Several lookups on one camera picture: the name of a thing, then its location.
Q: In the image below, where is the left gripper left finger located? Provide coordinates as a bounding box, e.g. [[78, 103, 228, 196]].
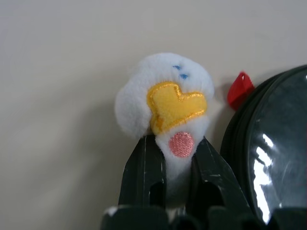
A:
[[117, 135, 170, 209]]

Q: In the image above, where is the white plush zipper charm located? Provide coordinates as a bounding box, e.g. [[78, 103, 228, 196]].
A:
[[114, 52, 215, 216]]

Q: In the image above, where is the black paddle case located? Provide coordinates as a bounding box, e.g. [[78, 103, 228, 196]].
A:
[[220, 64, 307, 225]]

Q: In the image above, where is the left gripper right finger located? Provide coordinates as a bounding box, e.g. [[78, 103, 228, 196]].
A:
[[189, 137, 251, 210]]

